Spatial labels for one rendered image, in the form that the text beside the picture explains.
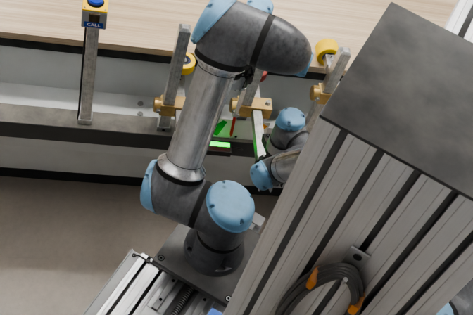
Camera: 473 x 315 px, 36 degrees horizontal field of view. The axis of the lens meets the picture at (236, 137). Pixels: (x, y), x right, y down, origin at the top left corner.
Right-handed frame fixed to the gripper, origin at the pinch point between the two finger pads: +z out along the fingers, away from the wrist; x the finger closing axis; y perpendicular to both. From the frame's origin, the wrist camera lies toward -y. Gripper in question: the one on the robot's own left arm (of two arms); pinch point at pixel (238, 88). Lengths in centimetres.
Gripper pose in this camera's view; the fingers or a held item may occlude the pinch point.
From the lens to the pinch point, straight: 220.0
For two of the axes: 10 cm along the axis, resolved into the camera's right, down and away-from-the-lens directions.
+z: -2.2, 6.1, 7.6
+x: 3.9, 7.7, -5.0
